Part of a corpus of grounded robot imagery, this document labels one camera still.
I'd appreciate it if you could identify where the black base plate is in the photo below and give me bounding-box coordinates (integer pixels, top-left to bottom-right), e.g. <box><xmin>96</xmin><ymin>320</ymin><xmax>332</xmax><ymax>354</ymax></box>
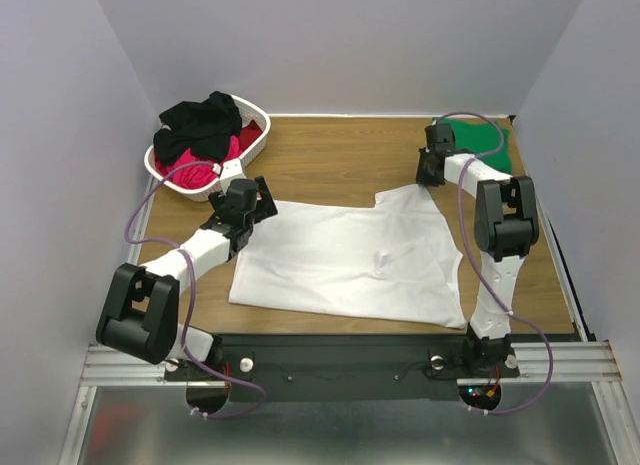
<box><xmin>164</xmin><ymin>333</ymin><xmax>521</xmax><ymax>404</ymax></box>

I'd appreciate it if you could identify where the black t-shirt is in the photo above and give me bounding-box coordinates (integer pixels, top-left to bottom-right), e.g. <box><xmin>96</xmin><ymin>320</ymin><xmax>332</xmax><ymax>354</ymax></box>
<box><xmin>153</xmin><ymin>91</ymin><xmax>242</xmax><ymax>167</ymax></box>

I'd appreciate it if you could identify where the folded green t-shirt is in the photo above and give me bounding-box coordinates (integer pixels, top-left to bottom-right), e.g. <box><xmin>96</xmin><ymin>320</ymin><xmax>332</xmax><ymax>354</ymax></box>
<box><xmin>439</xmin><ymin>118</ymin><xmax>513</xmax><ymax>174</ymax></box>

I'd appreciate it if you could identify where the dark red t-shirt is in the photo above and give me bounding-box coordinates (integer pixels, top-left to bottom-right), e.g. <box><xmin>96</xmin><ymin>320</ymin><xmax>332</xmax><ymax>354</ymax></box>
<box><xmin>238</xmin><ymin>120</ymin><xmax>263</xmax><ymax>152</ymax></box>

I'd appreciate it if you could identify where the aluminium frame rail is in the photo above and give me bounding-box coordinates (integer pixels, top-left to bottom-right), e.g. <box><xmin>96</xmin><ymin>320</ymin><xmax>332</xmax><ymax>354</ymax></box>
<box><xmin>79</xmin><ymin>177</ymin><xmax>624</xmax><ymax>386</ymax></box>

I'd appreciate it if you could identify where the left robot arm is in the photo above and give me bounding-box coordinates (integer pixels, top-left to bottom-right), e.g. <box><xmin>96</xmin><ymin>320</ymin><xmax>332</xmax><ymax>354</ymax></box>
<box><xmin>96</xmin><ymin>176</ymin><xmax>277</xmax><ymax>379</ymax></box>

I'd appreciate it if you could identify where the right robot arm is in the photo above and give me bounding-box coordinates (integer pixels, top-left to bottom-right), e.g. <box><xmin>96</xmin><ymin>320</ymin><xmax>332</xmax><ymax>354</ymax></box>
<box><xmin>416</xmin><ymin>122</ymin><xmax>539</xmax><ymax>375</ymax></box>

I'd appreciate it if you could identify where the white plastic basket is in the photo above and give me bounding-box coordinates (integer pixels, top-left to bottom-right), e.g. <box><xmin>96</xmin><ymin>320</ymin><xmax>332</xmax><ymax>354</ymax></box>
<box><xmin>163</xmin><ymin>95</ymin><xmax>271</xmax><ymax>202</ymax></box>

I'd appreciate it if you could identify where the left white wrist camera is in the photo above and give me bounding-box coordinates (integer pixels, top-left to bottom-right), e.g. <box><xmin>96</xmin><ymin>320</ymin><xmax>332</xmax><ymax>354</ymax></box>
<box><xmin>212</xmin><ymin>158</ymin><xmax>246</xmax><ymax>181</ymax></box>

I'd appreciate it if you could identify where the pink t-shirt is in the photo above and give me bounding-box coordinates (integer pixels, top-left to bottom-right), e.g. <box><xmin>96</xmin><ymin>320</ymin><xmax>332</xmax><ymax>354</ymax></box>
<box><xmin>154</xmin><ymin>136</ymin><xmax>242</xmax><ymax>190</ymax></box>

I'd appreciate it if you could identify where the white t-shirt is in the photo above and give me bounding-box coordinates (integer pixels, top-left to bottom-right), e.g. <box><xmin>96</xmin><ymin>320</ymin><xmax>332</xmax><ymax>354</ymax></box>
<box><xmin>229</xmin><ymin>185</ymin><xmax>466</xmax><ymax>329</ymax></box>

